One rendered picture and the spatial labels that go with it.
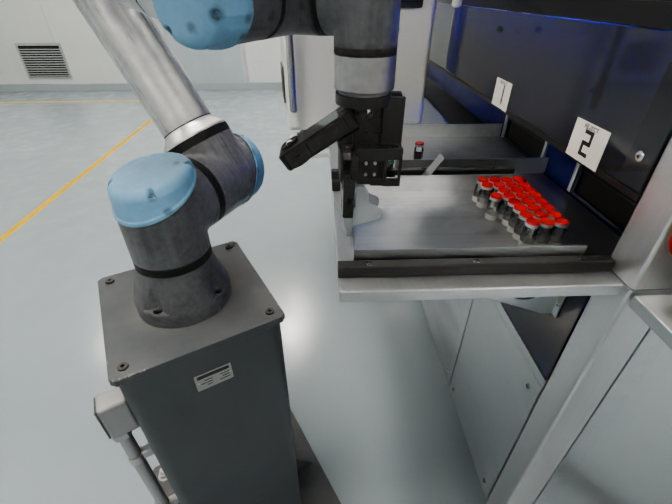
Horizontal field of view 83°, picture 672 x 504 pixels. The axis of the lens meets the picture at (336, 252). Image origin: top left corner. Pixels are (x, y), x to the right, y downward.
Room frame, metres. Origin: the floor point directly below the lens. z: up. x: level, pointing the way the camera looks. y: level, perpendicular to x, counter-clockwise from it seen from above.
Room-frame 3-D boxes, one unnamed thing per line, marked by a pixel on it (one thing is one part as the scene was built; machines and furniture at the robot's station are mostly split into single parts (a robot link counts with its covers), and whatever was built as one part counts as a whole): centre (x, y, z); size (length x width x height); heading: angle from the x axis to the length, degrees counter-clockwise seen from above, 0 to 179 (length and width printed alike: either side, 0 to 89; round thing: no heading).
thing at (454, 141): (0.93, -0.29, 0.90); 0.34 x 0.26 x 0.04; 92
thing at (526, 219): (0.59, -0.30, 0.90); 0.18 x 0.02 x 0.05; 2
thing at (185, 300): (0.49, 0.26, 0.84); 0.15 x 0.15 x 0.10
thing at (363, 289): (0.76, -0.23, 0.87); 0.70 x 0.48 x 0.02; 2
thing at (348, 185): (0.49, -0.02, 0.99); 0.05 x 0.02 x 0.09; 2
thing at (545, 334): (1.45, -0.37, 0.73); 1.98 x 0.01 x 0.25; 2
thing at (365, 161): (0.51, -0.04, 1.05); 0.09 x 0.08 x 0.12; 92
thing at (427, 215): (0.58, -0.19, 0.90); 0.34 x 0.26 x 0.04; 92
